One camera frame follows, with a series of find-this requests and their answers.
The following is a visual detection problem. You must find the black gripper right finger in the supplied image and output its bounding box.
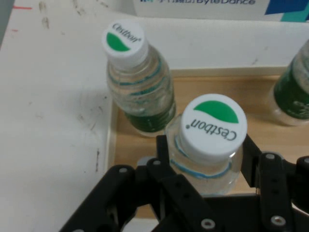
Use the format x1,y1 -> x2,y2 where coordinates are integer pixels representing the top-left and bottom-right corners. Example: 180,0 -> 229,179
241,135 -> 309,232

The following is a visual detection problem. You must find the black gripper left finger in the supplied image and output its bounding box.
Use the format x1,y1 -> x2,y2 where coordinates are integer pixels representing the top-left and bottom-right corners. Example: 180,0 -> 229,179
59,135 -> 218,232

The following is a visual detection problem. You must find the wooden tray with cream rim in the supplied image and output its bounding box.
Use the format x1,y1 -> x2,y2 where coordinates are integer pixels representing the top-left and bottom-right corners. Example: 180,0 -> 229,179
104,68 -> 309,224

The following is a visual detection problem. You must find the clear water bottle green label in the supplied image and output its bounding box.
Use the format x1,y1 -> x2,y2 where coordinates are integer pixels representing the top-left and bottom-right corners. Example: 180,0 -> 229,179
269,38 -> 309,128
165,93 -> 247,196
100,19 -> 177,138

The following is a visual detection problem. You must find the white and blue cardboard box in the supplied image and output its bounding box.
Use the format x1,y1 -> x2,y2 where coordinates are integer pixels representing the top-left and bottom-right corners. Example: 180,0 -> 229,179
132,0 -> 309,24

